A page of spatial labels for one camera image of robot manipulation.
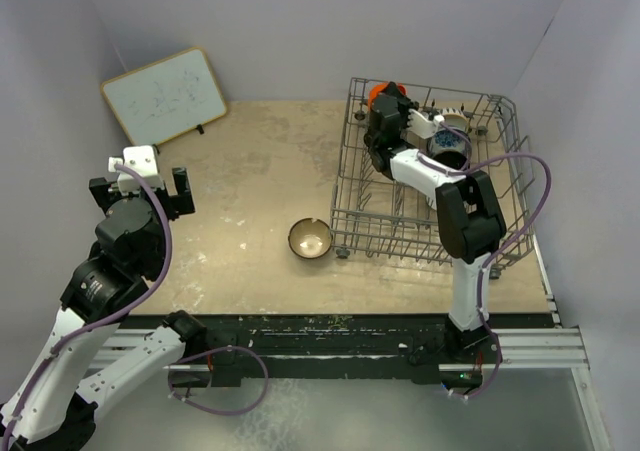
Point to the black glossy bowl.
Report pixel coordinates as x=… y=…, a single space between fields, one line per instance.
x=455 y=160

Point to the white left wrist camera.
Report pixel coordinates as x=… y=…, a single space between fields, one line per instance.
x=143 y=161

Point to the white orange rimmed striped bowl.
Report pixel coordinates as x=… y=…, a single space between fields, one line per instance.
x=455 y=118

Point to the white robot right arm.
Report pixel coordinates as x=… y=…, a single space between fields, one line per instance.
x=469 y=218

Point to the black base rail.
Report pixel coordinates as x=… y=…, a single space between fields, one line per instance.
x=421 y=348

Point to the brown glazed bowl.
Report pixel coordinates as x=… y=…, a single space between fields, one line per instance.
x=310 y=238

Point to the grey wire dish rack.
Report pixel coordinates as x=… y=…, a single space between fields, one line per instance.
x=376 y=216

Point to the blue patterned bowl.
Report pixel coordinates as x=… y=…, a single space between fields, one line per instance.
x=448 y=145

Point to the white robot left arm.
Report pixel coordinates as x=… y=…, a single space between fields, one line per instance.
x=60 y=403

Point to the yellow framed whiteboard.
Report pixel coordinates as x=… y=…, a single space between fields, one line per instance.
x=165 y=99

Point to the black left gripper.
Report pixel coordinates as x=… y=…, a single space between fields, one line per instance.
x=178 y=204

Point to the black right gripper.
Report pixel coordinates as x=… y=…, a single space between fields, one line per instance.
x=404 y=103

